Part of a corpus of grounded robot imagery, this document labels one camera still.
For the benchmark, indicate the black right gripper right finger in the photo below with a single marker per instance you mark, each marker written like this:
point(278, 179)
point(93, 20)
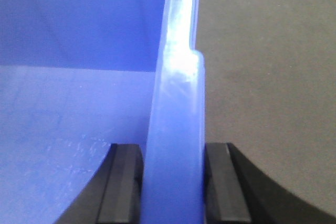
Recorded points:
point(237, 191)

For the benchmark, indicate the large blue plastic bin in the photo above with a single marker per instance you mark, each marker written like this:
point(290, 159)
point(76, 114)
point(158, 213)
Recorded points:
point(80, 75)

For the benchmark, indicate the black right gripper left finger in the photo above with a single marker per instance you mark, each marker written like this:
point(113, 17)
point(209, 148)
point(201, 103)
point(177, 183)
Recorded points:
point(113, 194)

